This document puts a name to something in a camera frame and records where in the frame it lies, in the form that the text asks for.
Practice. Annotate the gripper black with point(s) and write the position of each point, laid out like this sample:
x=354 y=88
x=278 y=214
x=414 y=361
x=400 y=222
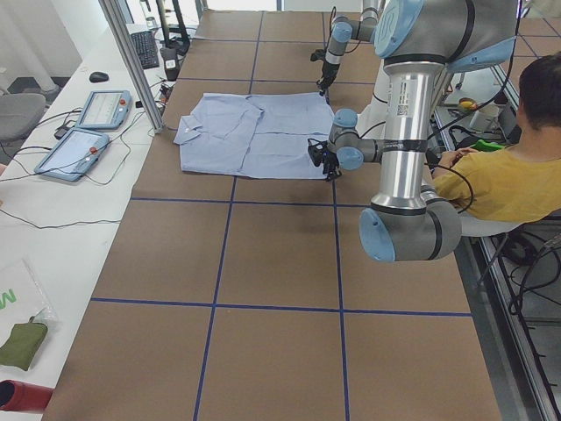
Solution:
x=329 y=70
x=330 y=160

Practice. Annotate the blue striped button shirt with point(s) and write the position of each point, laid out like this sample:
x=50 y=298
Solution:
x=256 y=136

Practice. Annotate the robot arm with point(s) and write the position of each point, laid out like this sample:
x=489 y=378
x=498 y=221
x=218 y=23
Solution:
x=417 y=41
x=342 y=31

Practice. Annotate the black keyboard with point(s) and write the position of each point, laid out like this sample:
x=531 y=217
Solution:
x=145 y=48

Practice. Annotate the person in yellow shirt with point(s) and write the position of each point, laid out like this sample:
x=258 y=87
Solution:
x=520 y=183

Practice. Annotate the far teach pendant tablet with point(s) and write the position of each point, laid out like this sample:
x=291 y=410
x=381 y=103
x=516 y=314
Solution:
x=104 y=110

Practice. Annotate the teach pendant tablet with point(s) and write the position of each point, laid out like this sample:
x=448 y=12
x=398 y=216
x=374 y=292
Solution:
x=104 y=110
x=74 y=155

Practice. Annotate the black computer mouse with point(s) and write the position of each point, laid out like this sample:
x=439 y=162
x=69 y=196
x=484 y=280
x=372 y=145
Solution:
x=98 y=76

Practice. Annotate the near teach pendant tablet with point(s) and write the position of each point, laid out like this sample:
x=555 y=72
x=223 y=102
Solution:
x=74 y=155

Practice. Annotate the olive green pouch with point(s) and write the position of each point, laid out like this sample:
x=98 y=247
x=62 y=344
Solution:
x=22 y=345

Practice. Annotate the red cylinder object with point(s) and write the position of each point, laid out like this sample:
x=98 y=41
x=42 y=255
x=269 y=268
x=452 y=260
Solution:
x=24 y=397

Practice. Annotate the green handled grabber tool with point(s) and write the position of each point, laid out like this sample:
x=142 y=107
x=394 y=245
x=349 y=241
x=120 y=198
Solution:
x=483 y=145

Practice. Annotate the aluminium frame post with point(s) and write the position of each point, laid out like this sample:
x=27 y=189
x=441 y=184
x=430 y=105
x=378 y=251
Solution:
x=115 y=19

